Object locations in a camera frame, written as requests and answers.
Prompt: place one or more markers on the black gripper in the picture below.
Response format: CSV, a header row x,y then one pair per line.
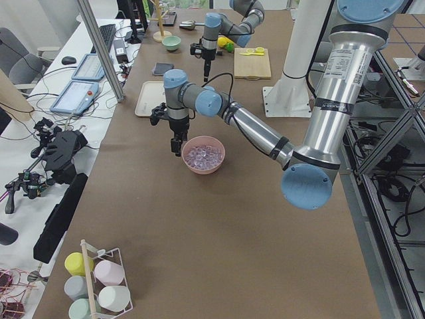
x,y
208,55
178,125

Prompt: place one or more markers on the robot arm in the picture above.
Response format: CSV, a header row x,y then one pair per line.
x,y
331,46
218,24

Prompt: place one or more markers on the pile of clear ice cubes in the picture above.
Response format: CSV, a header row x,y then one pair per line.
x,y
204,157

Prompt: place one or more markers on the wooden cup stand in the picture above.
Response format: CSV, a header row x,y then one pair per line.
x,y
162,33

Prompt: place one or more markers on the pink plastic cup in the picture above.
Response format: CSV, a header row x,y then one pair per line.
x,y
109,273

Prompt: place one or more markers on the yellow plastic cup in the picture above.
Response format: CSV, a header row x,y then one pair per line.
x,y
74,264

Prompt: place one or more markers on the white cup rack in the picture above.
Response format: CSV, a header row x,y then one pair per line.
x,y
92,256

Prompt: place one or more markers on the white plastic cup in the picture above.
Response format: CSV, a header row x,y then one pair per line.
x,y
114,298

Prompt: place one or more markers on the grey plastic cup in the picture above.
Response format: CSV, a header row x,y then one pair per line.
x,y
76,288

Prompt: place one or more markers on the pale green plastic cup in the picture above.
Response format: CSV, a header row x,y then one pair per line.
x,y
80,309

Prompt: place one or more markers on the pink plastic bowl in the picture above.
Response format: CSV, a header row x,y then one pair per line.
x,y
203,140

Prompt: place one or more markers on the yellow lemon upper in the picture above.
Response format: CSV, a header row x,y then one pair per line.
x,y
223,41

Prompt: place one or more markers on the green lime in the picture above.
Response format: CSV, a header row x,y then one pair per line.
x,y
229,47

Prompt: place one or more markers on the mint green bowl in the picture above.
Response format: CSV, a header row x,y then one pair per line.
x,y
171,43

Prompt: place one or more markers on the grey folded cloth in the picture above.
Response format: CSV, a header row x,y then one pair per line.
x,y
161,68

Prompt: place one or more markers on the yellow plastic knife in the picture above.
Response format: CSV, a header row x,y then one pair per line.
x,y
248,53

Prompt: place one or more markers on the wooden cutting board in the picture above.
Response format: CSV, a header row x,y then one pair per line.
x,y
253,66

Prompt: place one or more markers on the cream rabbit tray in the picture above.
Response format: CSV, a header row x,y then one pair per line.
x,y
152,95

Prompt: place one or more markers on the black keyboard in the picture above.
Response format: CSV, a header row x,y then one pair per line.
x,y
108,34

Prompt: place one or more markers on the blue teach pendant lower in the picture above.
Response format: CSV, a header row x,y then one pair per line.
x,y
75,98

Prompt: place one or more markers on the blue teach pendant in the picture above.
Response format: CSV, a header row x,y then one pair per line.
x,y
75,98
89,69

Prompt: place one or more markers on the blue teach pendant upper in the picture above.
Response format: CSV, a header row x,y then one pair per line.
x,y
89,69

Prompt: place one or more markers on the black computer mouse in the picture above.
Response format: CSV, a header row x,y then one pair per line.
x,y
67,60

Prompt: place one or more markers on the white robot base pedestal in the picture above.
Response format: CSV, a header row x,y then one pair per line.
x,y
289,97

